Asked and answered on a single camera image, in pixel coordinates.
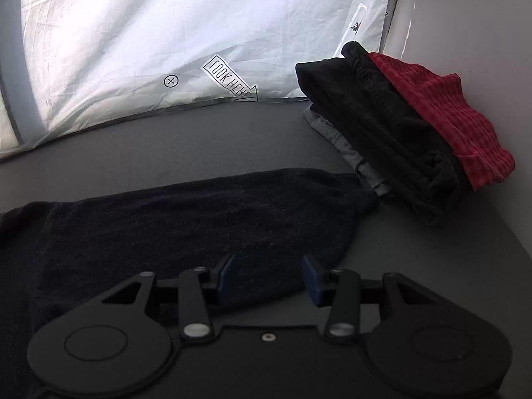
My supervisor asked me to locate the navy blue knit sweater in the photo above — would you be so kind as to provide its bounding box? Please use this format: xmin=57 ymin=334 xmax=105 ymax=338
xmin=1 ymin=169 xmax=380 ymax=398

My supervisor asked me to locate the black folded garment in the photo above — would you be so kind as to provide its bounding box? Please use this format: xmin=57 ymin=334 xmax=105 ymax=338
xmin=295 ymin=42 xmax=474 ymax=225

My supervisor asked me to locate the red striped folded garment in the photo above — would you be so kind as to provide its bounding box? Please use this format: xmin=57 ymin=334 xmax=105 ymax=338
xmin=370 ymin=52 xmax=516 ymax=190

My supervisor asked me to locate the white printed curtain sheet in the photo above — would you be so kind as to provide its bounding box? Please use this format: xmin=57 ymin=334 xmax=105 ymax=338
xmin=1 ymin=0 xmax=396 ymax=158

